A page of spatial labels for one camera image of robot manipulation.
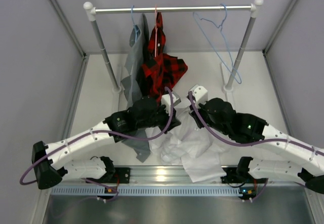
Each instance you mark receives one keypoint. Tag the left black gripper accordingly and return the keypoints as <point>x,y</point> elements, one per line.
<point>174,122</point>

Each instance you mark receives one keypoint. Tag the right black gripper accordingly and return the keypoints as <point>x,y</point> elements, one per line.
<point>194,113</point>

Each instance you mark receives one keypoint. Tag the white shirt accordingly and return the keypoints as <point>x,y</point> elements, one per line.
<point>191,147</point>

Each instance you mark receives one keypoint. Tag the blue wire hanger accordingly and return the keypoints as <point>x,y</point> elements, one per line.
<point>213,31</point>

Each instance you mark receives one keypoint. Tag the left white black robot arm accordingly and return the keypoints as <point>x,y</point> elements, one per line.
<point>55,162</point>

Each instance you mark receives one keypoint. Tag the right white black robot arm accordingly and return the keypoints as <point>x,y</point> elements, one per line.
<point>302,163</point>

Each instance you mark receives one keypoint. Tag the grey shirt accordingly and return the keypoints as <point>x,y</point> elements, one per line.
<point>132,91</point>

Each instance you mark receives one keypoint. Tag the red black plaid shirt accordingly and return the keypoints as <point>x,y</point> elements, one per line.
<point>162,71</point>

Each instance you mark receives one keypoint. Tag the blue hanger with grey shirt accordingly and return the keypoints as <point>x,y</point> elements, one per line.
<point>135,27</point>

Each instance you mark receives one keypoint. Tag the pink hanger with plaid shirt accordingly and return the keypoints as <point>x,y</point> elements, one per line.
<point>156,30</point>

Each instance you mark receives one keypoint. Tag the silver white clothes rack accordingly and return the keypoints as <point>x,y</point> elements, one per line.
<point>228,75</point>

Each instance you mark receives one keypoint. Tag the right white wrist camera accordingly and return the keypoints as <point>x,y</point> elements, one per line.
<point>199,94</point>

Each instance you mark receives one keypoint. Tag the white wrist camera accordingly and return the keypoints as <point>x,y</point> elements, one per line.
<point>199,94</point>
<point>167,98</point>

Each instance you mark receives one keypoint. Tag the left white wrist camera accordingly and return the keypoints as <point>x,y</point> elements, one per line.
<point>167,98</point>

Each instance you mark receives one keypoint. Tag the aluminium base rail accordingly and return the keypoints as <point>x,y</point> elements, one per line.
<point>159,176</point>

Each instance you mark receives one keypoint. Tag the slotted grey cable duct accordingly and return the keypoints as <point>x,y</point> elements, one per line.
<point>148,191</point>

